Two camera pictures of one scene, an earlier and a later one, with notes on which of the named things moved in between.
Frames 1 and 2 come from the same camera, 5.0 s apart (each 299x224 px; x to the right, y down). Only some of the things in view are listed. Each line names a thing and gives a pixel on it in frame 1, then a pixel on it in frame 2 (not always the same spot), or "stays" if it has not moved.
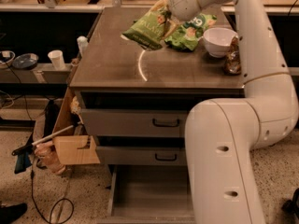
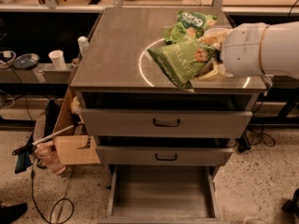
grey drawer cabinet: x=138 y=102 stays
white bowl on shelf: x=6 y=57 stays
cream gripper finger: x=162 y=3 → x=214 y=35
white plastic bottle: x=82 y=42 stays
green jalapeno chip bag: x=148 y=32 → x=183 y=60
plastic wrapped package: x=48 y=158 stays
